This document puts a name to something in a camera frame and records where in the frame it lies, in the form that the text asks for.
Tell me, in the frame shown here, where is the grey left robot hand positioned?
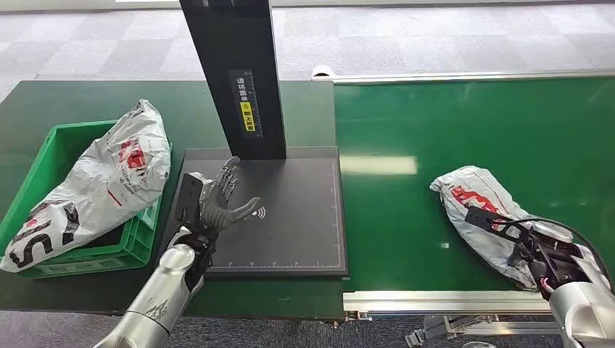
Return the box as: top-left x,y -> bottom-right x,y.
199,156 -> 263,236

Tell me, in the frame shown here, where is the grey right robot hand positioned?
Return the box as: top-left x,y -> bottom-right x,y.
505,220 -> 575,269

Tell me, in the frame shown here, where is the grey red-print poly mailer package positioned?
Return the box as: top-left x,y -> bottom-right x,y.
429,165 -> 545,292

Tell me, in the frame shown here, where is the large white black-lettered poly package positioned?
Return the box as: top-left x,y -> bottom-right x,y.
0,99 -> 173,274

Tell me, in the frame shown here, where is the green conveyor belt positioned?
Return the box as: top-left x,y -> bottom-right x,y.
332,76 -> 615,293

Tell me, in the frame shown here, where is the black scanner base platform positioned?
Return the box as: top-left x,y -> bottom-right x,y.
156,146 -> 350,280

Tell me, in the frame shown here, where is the yellow warning label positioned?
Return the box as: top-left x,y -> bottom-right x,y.
239,101 -> 257,133

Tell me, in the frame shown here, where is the black scanner column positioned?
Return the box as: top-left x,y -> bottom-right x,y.
178,0 -> 288,162

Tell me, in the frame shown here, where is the green plastic crate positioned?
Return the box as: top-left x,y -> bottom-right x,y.
0,120 -> 173,281

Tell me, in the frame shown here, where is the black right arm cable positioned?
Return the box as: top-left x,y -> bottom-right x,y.
499,217 -> 612,285

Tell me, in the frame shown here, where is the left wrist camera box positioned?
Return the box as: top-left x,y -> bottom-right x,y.
173,172 -> 213,225

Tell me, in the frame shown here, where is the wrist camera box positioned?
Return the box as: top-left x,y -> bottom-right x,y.
173,172 -> 213,225
464,205 -> 534,244

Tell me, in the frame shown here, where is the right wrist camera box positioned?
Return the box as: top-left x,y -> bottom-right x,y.
464,205 -> 534,244

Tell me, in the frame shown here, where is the aluminium conveyor side rail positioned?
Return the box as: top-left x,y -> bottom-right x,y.
342,289 -> 553,316
311,68 -> 615,86

